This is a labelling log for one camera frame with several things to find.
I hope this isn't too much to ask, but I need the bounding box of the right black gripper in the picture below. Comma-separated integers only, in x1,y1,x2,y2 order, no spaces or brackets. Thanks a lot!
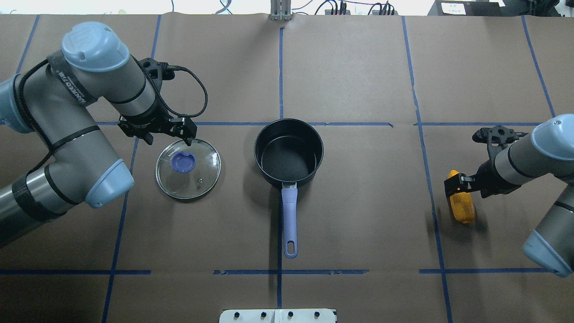
444,161,516,198

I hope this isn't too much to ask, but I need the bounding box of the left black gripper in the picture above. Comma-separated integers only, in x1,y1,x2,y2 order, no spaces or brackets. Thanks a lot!
117,110,197,146

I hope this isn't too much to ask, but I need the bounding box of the yellow corn cob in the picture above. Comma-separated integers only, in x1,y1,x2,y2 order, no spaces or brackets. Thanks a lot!
447,170,476,224

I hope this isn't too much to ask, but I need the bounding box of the glass pot lid blue knob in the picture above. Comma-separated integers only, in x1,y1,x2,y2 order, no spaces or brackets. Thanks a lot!
155,139,222,200

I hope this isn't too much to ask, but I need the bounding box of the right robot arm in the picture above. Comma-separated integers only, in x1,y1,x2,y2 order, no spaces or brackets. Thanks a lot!
444,113,574,278

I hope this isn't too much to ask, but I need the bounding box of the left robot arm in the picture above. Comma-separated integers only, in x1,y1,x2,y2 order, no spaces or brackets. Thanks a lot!
1,21,197,247

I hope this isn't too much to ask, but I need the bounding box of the dark blue saucepan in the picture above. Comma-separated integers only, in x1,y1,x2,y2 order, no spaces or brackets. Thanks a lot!
254,118,324,259

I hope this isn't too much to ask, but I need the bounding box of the black box white label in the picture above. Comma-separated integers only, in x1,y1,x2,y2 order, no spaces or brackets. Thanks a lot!
427,0,506,17

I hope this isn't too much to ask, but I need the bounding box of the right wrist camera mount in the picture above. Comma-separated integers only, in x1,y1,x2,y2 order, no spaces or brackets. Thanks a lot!
471,125,528,147

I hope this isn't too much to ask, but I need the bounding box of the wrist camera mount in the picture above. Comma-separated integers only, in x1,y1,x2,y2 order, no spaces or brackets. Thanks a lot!
138,57,175,82
471,125,528,147

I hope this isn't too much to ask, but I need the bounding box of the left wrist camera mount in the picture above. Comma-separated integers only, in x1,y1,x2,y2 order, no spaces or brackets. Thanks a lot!
138,57,175,82

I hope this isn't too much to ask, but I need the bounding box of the aluminium frame post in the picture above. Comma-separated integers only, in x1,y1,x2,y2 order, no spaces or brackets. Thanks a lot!
270,0,292,21

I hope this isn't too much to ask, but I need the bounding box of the left black camera cable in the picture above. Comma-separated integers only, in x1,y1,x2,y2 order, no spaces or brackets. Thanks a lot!
13,58,209,180

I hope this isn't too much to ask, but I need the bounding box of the white pedestal column base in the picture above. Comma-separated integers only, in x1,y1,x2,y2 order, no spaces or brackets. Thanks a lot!
219,308,338,323

